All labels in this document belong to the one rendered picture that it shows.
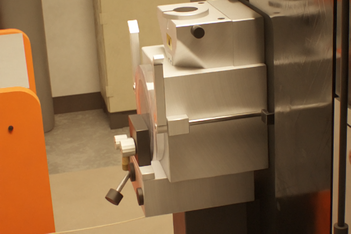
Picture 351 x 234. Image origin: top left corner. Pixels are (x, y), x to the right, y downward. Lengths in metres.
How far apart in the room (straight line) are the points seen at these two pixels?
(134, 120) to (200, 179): 0.08
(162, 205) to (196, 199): 0.03
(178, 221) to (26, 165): 0.37
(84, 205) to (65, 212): 0.05
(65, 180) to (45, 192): 0.69
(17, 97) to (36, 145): 0.07
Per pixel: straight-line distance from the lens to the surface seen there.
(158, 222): 1.54
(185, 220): 0.70
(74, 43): 4.18
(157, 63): 0.61
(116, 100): 3.91
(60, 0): 4.13
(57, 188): 1.72
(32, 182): 1.06
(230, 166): 0.67
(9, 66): 1.15
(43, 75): 3.94
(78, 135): 3.96
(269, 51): 0.64
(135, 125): 0.68
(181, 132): 0.64
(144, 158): 0.68
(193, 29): 0.62
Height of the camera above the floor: 1.44
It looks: 19 degrees down
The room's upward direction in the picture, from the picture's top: 3 degrees counter-clockwise
